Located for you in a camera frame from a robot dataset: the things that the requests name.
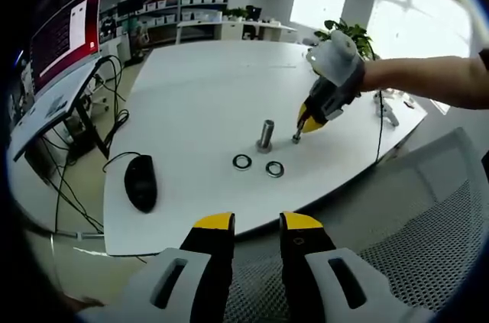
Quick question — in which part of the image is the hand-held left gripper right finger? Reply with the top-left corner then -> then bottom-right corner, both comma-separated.
278,211 -> 436,323

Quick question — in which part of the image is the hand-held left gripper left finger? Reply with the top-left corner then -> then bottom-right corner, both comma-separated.
78,212 -> 236,323

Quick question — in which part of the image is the large threaded steel stud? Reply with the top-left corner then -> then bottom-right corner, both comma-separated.
255,119 -> 277,154

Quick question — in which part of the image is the large silver steel washer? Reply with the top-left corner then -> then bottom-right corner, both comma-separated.
266,160 -> 286,178
232,153 -> 254,170

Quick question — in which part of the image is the person's left hand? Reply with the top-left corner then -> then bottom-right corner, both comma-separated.
59,295 -> 106,311

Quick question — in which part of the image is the green plant in white pot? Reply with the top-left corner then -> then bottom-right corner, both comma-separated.
314,18 -> 380,61

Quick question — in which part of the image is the white clamp tool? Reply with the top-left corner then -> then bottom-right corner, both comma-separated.
372,89 -> 400,128

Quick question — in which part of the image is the black computer mouse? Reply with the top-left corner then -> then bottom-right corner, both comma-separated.
124,154 -> 158,213

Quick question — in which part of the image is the large bright window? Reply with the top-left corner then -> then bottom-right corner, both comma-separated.
290,0 -> 471,61

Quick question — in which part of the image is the small green potted plant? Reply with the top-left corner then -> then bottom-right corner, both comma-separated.
223,7 -> 250,21

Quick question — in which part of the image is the white workbench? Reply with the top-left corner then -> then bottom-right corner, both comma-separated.
176,19 -> 299,44

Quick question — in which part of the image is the grey mesh office chair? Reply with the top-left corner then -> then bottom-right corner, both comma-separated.
223,126 -> 488,323

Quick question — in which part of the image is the black monitor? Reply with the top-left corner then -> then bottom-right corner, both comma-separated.
116,0 -> 143,18

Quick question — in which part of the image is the white standing desk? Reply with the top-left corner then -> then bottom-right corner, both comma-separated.
7,56 -> 112,163

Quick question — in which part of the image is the wide computer monitor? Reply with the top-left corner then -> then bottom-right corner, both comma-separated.
29,0 -> 104,97

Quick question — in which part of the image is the thin black cable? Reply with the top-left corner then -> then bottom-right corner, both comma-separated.
372,88 -> 385,166

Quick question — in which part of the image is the black mouse cable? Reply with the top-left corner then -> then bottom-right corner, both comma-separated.
102,150 -> 143,174

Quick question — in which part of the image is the bundle of black floor cables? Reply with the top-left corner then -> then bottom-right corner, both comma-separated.
40,54 -> 131,234

